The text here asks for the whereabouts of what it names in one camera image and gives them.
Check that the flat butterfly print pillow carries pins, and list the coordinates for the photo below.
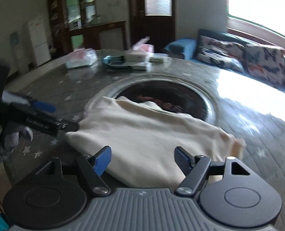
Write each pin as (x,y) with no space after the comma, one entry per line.
(219,53)

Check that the person's left hand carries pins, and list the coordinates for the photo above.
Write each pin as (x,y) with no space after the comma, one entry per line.
(10,142)

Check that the window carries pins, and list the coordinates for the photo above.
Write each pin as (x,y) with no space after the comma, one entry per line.
(260,2)

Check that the dark wooden display cabinet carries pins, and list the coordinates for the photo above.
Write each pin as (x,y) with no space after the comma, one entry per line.
(89,36)

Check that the square butterfly print pillow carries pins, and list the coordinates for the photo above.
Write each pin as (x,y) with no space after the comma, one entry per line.
(265,63)

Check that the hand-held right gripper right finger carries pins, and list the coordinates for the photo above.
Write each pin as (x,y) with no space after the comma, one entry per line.
(182,160)

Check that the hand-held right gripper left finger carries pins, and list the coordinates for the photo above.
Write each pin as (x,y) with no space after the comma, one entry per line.
(104,159)

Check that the white and green box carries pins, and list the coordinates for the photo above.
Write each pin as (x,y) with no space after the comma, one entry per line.
(141,66)

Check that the black tray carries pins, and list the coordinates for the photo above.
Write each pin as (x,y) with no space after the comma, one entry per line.
(118,67)

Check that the white refrigerator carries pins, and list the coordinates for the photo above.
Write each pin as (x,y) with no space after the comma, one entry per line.
(39,43)

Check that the pink and white tissue pack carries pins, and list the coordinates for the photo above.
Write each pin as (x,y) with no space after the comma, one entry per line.
(81,59)

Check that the blue packet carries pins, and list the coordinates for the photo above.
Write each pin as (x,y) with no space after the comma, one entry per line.
(111,59)

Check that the round dark table hotplate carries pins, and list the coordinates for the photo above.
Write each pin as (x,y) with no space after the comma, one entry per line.
(180,93)

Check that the green packet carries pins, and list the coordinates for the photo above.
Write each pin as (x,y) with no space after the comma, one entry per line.
(158,58)

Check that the blue sofa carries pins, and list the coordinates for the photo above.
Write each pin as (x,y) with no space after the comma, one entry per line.
(180,47)

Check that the dark wooden glazed door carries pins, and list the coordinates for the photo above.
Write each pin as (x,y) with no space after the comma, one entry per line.
(152,28)

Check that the cream knit garment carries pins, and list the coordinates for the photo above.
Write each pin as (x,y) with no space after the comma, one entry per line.
(144,137)

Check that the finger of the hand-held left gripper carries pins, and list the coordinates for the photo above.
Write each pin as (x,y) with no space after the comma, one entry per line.
(45,107)
(71,126)

